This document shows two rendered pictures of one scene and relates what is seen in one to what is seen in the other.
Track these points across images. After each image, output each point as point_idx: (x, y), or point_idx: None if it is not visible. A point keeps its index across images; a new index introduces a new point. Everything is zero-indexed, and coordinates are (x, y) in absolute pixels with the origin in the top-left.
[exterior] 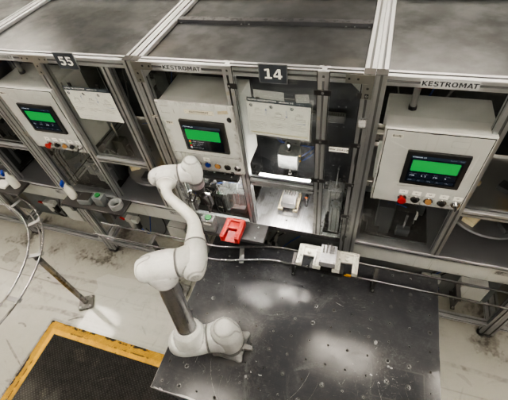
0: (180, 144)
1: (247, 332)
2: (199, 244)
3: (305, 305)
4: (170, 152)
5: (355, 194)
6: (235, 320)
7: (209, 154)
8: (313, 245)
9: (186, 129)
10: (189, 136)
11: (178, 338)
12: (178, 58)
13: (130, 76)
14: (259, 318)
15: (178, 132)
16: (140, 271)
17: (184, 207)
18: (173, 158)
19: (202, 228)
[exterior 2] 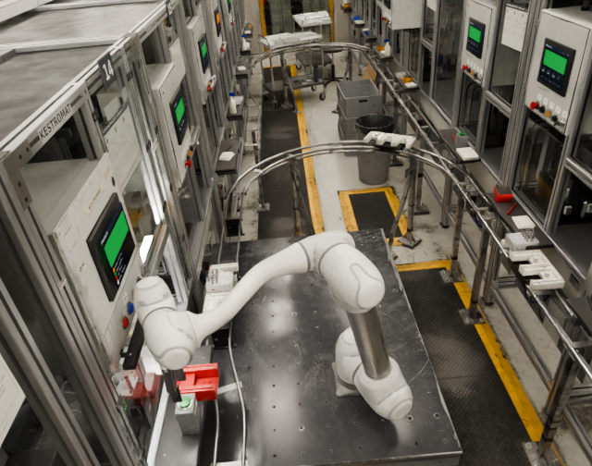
0: (103, 306)
1: (334, 364)
2: (308, 237)
3: (275, 324)
4: (98, 359)
5: (175, 195)
6: (323, 386)
7: (123, 281)
8: (204, 300)
9: (105, 246)
10: (110, 258)
11: (396, 369)
12: (30, 116)
13: (11, 207)
14: (309, 361)
15: (93, 280)
16: (376, 273)
17: (247, 275)
18: (104, 368)
19: (192, 440)
